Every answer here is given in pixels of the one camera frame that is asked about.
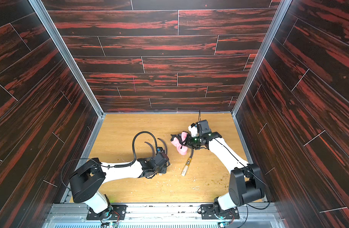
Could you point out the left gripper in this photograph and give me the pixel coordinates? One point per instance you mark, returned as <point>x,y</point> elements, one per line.
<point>164,171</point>

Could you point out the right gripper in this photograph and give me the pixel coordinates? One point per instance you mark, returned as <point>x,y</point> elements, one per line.
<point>190,140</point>

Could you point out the pink rag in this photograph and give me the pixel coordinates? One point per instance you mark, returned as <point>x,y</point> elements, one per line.
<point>178,141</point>

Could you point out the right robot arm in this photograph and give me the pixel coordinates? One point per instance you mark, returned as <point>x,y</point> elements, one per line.
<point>246,183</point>

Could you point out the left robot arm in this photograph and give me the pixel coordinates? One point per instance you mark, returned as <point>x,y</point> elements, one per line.
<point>87,179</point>

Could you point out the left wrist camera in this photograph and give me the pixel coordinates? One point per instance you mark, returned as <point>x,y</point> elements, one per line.
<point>160,150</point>

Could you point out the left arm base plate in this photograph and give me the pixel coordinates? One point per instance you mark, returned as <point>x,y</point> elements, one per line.
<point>115,212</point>

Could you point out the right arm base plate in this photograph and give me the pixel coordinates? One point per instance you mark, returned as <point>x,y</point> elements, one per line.
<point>211,211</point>

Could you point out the aluminium front rail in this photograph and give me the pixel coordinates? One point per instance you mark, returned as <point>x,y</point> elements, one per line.
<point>165,215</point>

